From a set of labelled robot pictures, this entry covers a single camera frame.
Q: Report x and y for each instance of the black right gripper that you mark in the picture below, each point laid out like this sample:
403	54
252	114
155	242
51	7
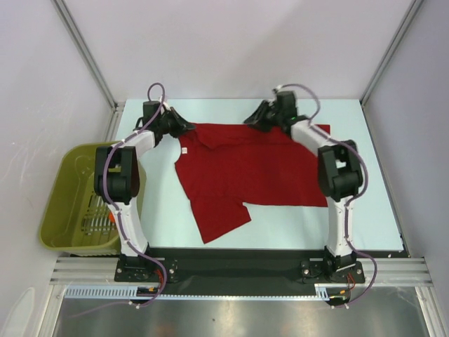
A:
264	114

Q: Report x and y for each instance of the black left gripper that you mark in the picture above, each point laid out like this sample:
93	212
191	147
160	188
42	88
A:
181	126

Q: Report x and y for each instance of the red t shirt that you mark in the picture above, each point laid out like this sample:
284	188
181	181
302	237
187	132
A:
222	168

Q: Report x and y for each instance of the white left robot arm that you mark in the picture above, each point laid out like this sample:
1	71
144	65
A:
117	176

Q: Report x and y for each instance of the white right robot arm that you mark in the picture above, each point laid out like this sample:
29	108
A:
342	173

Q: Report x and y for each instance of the olive green plastic basket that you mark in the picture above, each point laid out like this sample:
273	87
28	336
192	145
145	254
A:
76	220

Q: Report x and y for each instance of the left aluminium corner post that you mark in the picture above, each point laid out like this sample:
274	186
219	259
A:
92	66

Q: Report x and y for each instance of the aluminium corner post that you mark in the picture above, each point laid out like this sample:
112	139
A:
399	35
92	66

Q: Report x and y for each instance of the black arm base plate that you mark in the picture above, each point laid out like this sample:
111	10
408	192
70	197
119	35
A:
250	270

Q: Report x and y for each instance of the white slotted cable duct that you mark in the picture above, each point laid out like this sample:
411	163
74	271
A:
145	293

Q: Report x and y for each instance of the aluminium front frame rail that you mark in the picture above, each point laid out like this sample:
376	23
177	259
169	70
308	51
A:
100	270

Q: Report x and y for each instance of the right aluminium corner post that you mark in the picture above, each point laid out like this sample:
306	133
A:
399	35

